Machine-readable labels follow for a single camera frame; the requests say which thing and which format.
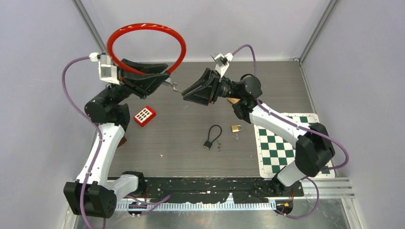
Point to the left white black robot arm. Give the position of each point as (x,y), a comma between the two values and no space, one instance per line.
(90,194)

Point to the small brass padlock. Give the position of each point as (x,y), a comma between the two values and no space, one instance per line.
(236,128)

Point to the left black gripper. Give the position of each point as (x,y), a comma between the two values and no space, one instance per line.
(141,87)

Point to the red cable lock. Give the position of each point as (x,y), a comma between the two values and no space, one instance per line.
(138,27)

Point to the red combination lock box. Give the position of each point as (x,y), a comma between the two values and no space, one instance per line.
(144,116)

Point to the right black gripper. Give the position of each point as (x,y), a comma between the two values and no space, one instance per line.
(200,97)

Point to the large brass padlock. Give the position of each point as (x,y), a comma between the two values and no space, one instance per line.
(233,101)

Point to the brown wooden metronome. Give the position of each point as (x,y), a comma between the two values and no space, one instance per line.
(122,141)

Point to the small key bunch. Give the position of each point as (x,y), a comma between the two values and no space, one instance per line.
(218,146)

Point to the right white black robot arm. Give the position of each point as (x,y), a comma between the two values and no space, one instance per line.
(312,143)

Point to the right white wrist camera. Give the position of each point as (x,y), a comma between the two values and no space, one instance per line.
(222,62)

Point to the green white checkered mat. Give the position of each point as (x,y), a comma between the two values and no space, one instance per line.
(274,152)

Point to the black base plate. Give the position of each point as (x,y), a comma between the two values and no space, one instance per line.
(211,190)

